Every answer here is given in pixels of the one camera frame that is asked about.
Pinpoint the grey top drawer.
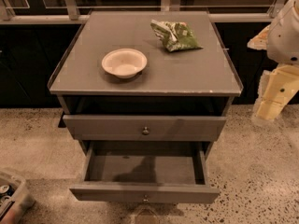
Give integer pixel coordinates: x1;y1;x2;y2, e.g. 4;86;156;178
63;115;226;141

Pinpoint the grey drawer cabinet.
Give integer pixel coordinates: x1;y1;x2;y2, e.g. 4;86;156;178
47;10;244;161

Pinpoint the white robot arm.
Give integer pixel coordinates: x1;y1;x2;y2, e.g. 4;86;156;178
248;0;299;120

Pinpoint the soda can in bin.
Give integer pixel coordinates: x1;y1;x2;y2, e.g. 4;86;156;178
0;185;10;195

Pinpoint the clear plastic storage bin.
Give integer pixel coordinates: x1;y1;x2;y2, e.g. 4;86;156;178
0;169;35;224

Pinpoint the white paper bowl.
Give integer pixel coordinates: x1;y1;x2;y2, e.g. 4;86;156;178
101;49;148;78

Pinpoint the green chip bag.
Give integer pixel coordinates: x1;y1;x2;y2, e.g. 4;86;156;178
150;20;202;52

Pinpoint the grey drawer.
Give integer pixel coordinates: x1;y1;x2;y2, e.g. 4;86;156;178
70;141;220;203
63;115;226;141

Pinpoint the metal railing frame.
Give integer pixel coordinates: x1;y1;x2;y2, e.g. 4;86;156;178
0;0;288;24

